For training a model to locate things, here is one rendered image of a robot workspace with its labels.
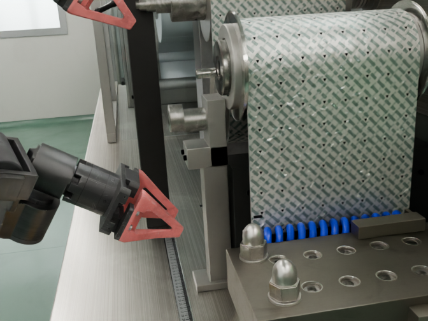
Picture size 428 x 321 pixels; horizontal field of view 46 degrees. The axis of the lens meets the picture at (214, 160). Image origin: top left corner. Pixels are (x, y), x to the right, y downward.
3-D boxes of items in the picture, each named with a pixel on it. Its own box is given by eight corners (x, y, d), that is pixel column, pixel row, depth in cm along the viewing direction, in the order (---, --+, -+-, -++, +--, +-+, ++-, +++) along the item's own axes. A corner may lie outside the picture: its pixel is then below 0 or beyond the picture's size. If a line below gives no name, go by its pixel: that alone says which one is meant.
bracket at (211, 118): (190, 277, 84) (176, 96, 75) (227, 272, 85) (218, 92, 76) (194, 293, 80) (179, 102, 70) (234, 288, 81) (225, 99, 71)
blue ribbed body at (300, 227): (258, 246, 71) (257, 223, 69) (400, 227, 74) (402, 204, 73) (265, 257, 67) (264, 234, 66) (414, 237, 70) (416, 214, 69)
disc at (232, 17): (223, 107, 78) (220, 7, 73) (227, 107, 78) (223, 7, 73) (246, 134, 65) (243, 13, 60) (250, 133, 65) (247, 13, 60)
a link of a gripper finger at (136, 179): (169, 250, 67) (103, 225, 64) (164, 228, 74) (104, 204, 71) (192, 207, 66) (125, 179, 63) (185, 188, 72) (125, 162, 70)
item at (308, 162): (251, 238, 71) (246, 108, 65) (406, 218, 74) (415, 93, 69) (252, 239, 70) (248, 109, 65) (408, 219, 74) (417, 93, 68)
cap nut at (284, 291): (263, 290, 56) (262, 254, 55) (295, 285, 57) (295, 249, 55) (272, 309, 53) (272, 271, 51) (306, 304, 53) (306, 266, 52)
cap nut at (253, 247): (236, 251, 65) (234, 219, 63) (263, 248, 65) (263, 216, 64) (242, 265, 61) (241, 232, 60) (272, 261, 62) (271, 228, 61)
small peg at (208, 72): (196, 81, 70) (195, 75, 71) (216, 79, 71) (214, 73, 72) (197, 72, 69) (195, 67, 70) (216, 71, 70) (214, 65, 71)
